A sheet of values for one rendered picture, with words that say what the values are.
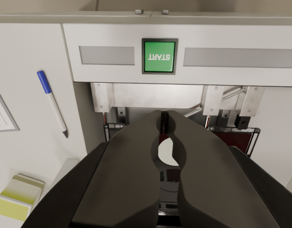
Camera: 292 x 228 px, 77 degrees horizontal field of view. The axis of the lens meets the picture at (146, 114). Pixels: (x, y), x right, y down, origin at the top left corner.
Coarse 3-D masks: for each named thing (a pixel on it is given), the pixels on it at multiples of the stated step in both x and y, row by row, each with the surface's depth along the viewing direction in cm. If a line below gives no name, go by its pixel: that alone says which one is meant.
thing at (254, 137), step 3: (252, 135) 44; (255, 135) 43; (258, 135) 43; (252, 138) 44; (255, 138) 44; (252, 141) 44; (255, 141) 44; (249, 144) 45; (252, 144) 45; (249, 147) 46; (252, 147) 45; (246, 150) 47; (249, 150) 46; (252, 150) 46; (246, 153) 47; (249, 153) 46
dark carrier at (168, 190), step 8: (112, 136) 46; (160, 136) 45; (168, 136) 45; (224, 136) 44; (232, 136) 44; (240, 136) 44; (248, 136) 44; (232, 144) 45; (240, 144) 45; (248, 144) 45; (160, 160) 49; (160, 168) 51; (168, 168) 50; (176, 168) 50; (160, 176) 52; (168, 176) 52; (176, 176) 52; (160, 184) 54; (168, 184) 54; (176, 184) 54; (160, 192) 56; (168, 192) 56; (176, 192) 55; (160, 200) 58; (168, 200) 58; (176, 200) 57; (160, 208) 60; (168, 208) 60; (176, 208) 59
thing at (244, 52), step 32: (64, 32) 28; (96, 32) 28; (128, 32) 28; (160, 32) 28; (192, 32) 28; (224, 32) 27; (256, 32) 27; (288, 32) 27; (96, 64) 31; (128, 64) 31; (192, 64) 30; (224, 64) 30; (256, 64) 30; (288, 64) 30
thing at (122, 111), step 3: (120, 108) 47; (123, 108) 47; (126, 108) 50; (120, 111) 48; (123, 111) 48; (126, 111) 50; (120, 114) 48; (123, 114) 48; (126, 114) 50; (120, 117) 49; (123, 117) 49; (126, 117) 50; (120, 120) 49; (123, 120) 49; (126, 120) 50
